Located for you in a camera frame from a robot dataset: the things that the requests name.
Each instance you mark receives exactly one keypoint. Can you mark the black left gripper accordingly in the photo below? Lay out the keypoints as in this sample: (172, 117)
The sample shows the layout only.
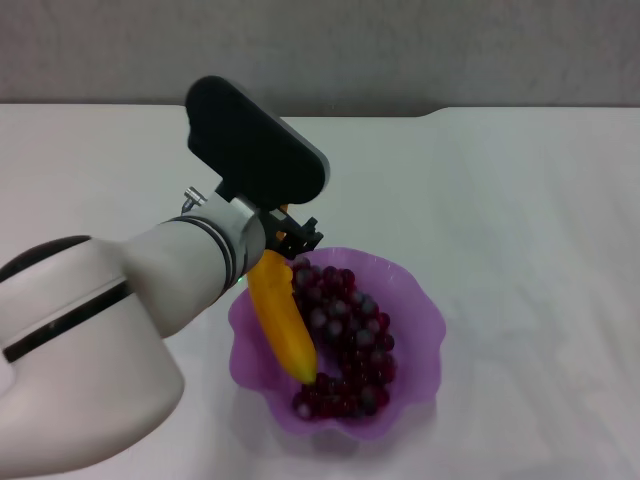
(274, 226)

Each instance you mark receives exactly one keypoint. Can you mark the yellow banana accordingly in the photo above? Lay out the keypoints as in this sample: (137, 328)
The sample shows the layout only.
(282, 320)

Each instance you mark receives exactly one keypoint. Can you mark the dark red grape bunch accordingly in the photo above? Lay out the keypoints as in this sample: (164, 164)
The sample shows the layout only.
(350, 340)

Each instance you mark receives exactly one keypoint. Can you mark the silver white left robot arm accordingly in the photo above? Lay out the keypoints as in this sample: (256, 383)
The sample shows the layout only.
(100, 340)

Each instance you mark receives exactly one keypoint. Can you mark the purple wavy plastic bowl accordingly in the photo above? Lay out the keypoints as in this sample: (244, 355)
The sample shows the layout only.
(415, 340)

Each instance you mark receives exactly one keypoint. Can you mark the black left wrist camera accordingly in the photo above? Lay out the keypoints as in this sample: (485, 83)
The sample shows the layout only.
(255, 140)

